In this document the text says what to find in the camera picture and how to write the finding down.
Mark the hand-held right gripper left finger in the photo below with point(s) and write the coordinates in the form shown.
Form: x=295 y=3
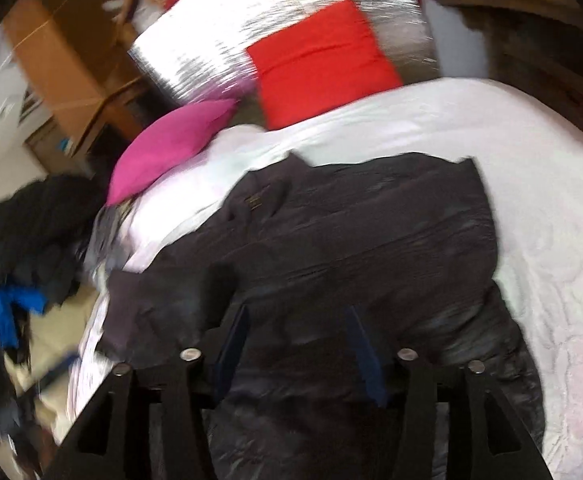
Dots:
x=230 y=350

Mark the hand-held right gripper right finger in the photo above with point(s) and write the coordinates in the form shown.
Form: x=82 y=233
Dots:
x=369 y=360

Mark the black jacket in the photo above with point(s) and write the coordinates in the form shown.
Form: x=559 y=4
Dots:
x=346 y=240

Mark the pile of dark clothes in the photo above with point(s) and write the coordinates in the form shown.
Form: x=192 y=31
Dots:
x=36 y=230

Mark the grey cloth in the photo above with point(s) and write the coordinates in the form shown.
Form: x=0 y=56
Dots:
x=104 y=240

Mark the magenta cloth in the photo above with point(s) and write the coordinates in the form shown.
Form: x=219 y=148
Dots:
x=171 y=145

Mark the blue garment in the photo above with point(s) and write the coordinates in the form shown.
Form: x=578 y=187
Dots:
x=1 y=310

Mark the white bed blanket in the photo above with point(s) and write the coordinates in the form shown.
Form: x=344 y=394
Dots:
x=546 y=185

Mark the silver quilted foil panel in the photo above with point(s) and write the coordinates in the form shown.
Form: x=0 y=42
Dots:
x=211 y=50

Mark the cardboard box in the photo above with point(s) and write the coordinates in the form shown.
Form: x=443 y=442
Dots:
x=61 y=60

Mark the dark wooden furniture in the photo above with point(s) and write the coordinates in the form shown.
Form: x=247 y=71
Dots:
x=536 y=60

